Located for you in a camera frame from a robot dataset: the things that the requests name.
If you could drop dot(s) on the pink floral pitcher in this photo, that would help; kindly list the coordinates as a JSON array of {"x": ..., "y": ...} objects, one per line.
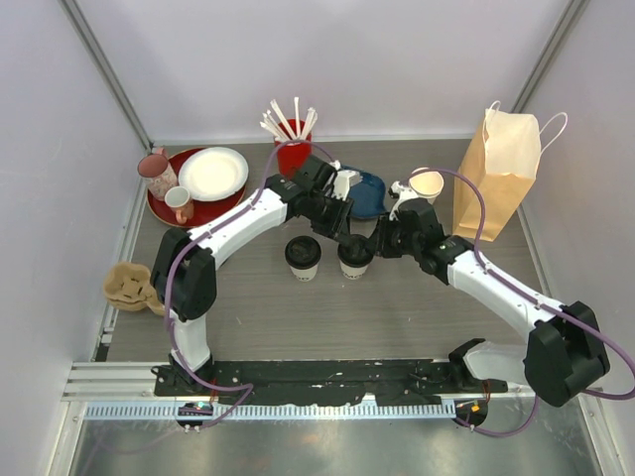
[{"x": 158, "y": 173}]

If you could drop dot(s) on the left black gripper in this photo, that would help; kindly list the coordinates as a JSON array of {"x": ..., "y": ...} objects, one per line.
[{"x": 338, "y": 227}]

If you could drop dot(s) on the small pink-handled mug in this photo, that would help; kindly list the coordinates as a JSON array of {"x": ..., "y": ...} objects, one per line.
[{"x": 178, "y": 200}]

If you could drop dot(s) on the blue leaf-shaped dish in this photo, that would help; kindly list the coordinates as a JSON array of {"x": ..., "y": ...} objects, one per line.
[{"x": 368, "y": 196}]

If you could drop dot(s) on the white paper plate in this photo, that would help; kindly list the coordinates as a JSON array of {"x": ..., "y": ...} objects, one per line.
[{"x": 214, "y": 174}]

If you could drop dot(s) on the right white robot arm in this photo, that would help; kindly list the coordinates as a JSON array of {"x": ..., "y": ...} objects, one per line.
[{"x": 560, "y": 356}]

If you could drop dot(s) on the beige pulp cup carrier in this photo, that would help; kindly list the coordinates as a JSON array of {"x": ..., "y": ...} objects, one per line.
[{"x": 127, "y": 287}]

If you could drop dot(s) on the white paper cup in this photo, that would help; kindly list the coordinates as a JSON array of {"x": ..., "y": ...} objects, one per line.
[
  {"x": 352, "y": 273},
  {"x": 305, "y": 275}
]

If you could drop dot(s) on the stack of paper cups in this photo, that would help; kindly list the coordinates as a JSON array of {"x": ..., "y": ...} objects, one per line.
[{"x": 426, "y": 184}]

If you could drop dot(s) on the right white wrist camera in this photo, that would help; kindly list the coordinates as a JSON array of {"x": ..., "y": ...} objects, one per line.
[{"x": 400, "y": 192}]

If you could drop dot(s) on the brown paper bag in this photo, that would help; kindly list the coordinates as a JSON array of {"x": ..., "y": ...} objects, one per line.
[{"x": 502, "y": 161}]

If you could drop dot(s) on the bundle of wrapped straws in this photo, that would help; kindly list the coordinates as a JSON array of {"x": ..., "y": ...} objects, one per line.
[{"x": 284, "y": 127}]

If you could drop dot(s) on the red cylindrical straw holder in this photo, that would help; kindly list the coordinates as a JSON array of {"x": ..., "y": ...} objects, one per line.
[{"x": 292, "y": 157}]

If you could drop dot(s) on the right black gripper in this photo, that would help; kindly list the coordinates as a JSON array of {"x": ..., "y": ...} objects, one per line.
[{"x": 384, "y": 225}]

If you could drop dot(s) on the red round plate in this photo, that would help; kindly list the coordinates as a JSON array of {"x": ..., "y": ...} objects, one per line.
[{"x": 203, "y": 211}]

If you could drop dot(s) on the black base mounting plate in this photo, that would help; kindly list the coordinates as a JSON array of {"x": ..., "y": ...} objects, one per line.
[{"x": 331, "y": 383}]

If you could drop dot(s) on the black lid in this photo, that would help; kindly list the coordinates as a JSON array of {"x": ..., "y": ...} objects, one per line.
[
  {"x": 355, "y": 254},
  {"x": 302, "y": 252}
]

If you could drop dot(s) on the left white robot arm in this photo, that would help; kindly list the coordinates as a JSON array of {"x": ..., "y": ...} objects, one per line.
[{"x": 184, "y": 273}]

